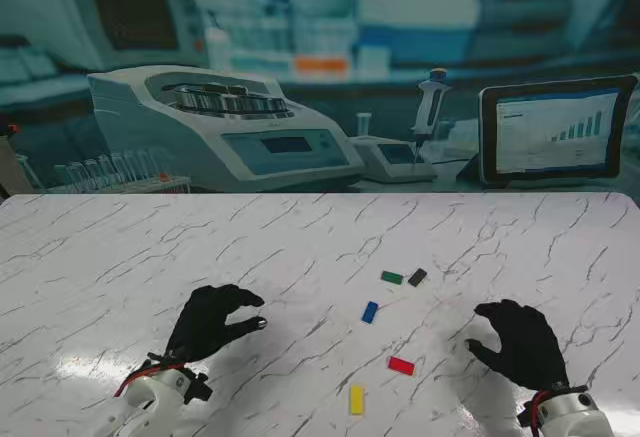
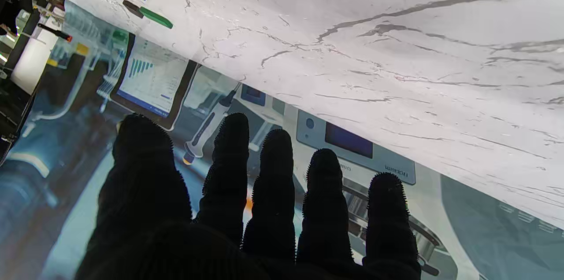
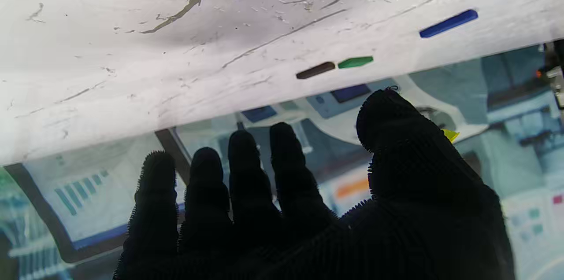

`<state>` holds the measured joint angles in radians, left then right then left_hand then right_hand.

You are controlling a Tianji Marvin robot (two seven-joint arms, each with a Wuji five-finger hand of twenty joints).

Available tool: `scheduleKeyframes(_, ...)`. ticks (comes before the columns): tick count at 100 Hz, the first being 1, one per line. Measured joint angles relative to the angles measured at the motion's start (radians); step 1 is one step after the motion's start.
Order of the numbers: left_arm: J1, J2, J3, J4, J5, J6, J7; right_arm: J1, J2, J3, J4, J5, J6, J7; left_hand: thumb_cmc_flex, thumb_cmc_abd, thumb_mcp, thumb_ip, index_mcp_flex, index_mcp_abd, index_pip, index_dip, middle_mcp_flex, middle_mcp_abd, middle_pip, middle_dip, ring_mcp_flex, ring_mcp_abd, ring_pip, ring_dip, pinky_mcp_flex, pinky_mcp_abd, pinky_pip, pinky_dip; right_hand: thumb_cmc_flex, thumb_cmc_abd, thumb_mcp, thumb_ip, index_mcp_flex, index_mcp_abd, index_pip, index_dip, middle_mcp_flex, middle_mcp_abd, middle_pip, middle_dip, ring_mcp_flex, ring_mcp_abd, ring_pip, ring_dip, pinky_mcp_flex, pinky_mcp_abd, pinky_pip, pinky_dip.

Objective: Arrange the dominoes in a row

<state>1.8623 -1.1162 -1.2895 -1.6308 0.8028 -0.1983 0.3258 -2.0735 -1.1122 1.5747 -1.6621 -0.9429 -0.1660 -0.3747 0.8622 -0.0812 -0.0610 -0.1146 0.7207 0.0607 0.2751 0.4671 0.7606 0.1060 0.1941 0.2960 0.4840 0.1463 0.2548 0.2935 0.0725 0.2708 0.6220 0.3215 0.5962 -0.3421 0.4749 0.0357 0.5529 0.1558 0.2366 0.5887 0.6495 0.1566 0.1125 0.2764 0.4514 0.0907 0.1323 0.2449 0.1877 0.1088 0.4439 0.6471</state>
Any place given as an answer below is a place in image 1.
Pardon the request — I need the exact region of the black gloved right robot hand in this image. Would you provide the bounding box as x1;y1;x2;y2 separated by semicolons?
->
465;299;571;391

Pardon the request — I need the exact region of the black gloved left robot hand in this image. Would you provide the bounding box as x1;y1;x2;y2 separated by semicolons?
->
166;284;270;362

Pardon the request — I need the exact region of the red domino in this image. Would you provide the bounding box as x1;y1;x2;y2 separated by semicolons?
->
388;356;416;376

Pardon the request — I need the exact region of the beige board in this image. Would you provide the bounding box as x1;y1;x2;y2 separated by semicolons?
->
0;134;27;194

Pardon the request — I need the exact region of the printed laboratory backdrop banner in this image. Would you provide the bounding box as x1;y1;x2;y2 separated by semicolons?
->
0;0;640;194

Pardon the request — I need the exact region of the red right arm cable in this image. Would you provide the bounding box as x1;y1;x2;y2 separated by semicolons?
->
528;391;547;427

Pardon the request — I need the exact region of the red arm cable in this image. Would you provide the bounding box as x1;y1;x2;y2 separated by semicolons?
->
113;362;189;398
528;391;547;427

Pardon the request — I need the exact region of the black left wrist camera bracket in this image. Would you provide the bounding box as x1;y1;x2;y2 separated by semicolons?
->
180;367;214;406

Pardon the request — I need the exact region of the red left arm cable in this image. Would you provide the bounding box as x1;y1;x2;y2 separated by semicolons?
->
113;362;189;398

